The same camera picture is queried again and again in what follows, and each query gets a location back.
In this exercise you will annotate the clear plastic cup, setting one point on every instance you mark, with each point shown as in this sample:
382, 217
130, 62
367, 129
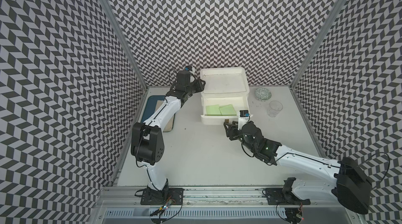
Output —
274, 108

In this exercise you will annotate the aluminium front rail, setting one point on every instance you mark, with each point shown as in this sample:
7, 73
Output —
214, 196

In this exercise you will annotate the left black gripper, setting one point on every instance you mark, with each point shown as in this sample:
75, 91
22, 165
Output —
200, 86

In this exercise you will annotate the green sticky note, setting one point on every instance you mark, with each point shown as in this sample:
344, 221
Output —
228, 110
213, 110

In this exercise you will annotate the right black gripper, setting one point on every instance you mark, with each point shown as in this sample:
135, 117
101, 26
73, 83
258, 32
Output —
232, 130

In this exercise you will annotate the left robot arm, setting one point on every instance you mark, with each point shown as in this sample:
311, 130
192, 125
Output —
147, 145

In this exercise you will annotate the blue tray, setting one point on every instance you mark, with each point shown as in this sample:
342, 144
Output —
152, 105

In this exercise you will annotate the white drawer cabinet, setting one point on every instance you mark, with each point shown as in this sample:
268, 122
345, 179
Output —
225, 82

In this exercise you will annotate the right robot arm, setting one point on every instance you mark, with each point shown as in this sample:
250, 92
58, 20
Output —
342, 180

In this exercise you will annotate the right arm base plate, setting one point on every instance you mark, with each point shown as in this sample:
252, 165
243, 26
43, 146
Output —
276, 196

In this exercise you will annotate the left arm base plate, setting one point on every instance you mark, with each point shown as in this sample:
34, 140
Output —
159, 198

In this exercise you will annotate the white top drawer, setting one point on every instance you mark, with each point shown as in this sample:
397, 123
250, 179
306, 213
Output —
239, 103

